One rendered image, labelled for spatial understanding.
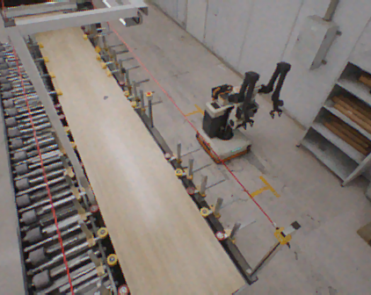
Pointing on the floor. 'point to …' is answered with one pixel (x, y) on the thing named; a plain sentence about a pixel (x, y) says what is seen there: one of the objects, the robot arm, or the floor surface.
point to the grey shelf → (353, 164)
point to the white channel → (40, 75)
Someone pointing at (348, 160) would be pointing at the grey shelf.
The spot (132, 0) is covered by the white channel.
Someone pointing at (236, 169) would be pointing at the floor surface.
